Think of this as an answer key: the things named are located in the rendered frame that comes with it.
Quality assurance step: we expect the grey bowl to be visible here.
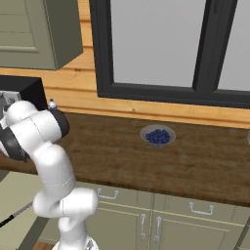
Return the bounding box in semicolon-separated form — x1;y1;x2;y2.
139;123;178;147

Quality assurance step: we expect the blueberries heap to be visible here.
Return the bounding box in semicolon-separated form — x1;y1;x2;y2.
145;128;172;146

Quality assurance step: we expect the olive drawer front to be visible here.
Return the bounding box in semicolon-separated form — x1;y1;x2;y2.
151;192;250;228
75;181;154;211

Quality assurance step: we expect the small blue capped bottle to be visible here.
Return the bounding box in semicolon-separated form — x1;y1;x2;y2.
48;98;59;111

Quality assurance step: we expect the dark framed window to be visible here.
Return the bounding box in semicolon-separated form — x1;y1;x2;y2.
89;0;250;109

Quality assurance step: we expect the olive cupboard door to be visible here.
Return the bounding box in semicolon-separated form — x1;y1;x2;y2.
85;202;153;250
150;210;242;250

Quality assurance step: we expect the olive appliance front panel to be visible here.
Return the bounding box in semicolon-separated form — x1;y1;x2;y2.
0;170;51;250

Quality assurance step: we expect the silver drawer handle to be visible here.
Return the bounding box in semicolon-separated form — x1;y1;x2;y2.
187;201;215;216
96;187;120;200

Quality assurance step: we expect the silver cupboard door handle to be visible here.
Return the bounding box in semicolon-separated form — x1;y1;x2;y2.
139;213;147;242
153;216;163;244

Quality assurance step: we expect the olive wall cupboard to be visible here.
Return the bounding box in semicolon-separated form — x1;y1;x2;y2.
0;0;85;71

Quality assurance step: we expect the black grey bar handle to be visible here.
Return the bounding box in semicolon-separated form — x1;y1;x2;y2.
0;201;35;229

